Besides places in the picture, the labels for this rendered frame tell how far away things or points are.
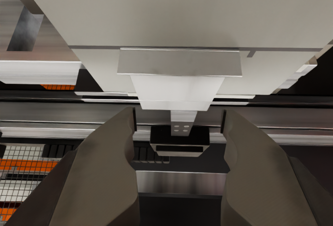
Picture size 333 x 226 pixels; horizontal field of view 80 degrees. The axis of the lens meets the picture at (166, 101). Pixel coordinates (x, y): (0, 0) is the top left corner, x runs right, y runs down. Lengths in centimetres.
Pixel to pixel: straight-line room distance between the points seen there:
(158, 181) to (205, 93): 10
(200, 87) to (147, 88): 5
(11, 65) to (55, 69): 5
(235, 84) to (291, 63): 5
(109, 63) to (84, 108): 35
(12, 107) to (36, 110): 6
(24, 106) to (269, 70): 54
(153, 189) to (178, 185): 2
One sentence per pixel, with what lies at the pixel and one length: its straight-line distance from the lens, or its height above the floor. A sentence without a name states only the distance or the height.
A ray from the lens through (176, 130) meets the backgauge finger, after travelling 36.
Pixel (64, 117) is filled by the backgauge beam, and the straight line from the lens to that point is 53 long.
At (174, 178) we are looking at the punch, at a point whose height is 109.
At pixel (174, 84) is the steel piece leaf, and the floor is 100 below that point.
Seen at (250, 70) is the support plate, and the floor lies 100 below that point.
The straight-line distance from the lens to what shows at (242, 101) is 25.
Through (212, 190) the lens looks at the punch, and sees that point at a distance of 22.
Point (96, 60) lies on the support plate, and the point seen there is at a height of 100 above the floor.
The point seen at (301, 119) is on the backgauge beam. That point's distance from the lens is 55.
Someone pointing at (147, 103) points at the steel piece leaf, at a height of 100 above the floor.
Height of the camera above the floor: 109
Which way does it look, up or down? 22 degrees down
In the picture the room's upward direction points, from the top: 178 degrees counter-clockwise
